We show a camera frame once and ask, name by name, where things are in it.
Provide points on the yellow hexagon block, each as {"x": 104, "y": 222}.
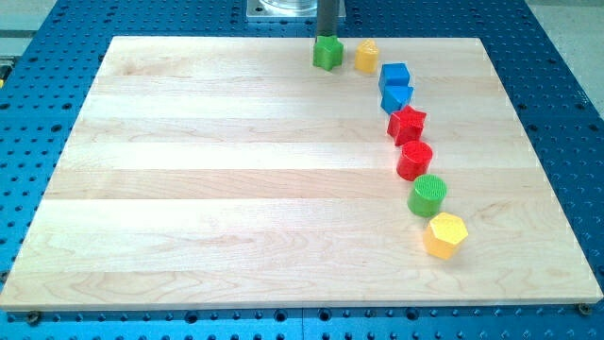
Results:
{"x": 444, "y": 235}

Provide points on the wooden board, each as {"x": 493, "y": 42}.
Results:
{"x": 228, "y": 173}

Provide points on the red star block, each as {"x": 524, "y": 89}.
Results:
{"x": 406, "y": 125}

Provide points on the red cylinder block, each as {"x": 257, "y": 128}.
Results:
{"x": 414, "y": 160}

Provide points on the blue triangle block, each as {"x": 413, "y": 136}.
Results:
{"x": 395, "y": 98}

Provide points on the green star block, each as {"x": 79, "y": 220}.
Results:
{"x": 328, "y": 52}

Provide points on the blue cube block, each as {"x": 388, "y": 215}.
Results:
{"x": 393, "y": 74}

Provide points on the green cylinder block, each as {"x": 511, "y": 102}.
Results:
{"x": 427, "y": 195}

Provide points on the yellow pentagon block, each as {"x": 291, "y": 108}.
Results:
{"x": 367, "y": 56}

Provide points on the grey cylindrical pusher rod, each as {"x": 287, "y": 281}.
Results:
{"x": 327, "y": 14}

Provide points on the left board clamp screw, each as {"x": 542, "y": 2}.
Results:
{"x": 33, "y": 318}

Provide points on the board clamp screw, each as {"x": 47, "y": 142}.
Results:
{"x": 584, "y": 309}
{"x": 33, "y": 318}

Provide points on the right board clamp screw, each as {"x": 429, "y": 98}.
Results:
{"x": 584, "y": 309}

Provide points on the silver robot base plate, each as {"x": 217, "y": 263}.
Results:
{"x": 265, "y": 11}

